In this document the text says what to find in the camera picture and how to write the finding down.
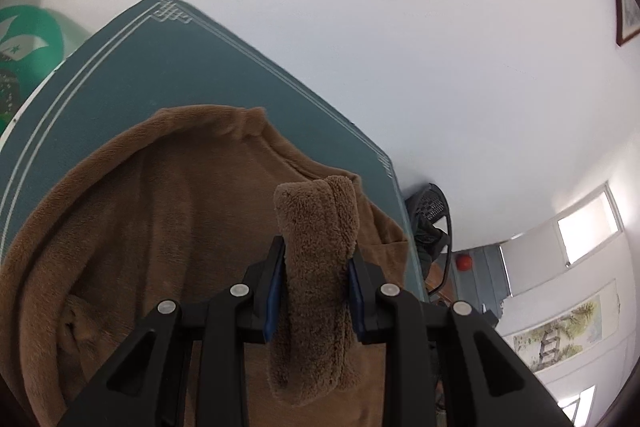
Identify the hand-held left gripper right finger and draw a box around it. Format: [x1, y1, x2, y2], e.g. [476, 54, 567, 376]
[346, 256, 573, 427]

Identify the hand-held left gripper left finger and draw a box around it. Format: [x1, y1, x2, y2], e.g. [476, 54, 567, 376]
[55, 235, 287, 427]

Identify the brown fleece jacket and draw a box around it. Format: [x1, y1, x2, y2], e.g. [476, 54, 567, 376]
[0, 105, 412, 427]

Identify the black padded jacket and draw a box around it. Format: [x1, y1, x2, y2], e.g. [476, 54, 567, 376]
[412, 217, 448, 278]

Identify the wooden bench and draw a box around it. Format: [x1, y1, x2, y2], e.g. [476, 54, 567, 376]
[425, 254, 457, 303]

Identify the black mesh metal chair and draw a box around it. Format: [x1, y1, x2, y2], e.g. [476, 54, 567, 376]
[404, 183, 455, 298]

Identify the hanging scroll painting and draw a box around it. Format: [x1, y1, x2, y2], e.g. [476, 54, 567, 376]
[510, 279, 623, 373]

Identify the teal mat with pale stripes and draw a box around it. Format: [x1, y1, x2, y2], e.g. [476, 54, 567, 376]
[0, 0, 431, 303]

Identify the white framed window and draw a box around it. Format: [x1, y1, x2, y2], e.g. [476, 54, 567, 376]
[555, 384, 598, 425]

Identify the white door with glass pane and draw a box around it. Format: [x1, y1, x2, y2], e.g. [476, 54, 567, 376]
[500, 182, 626, 298]

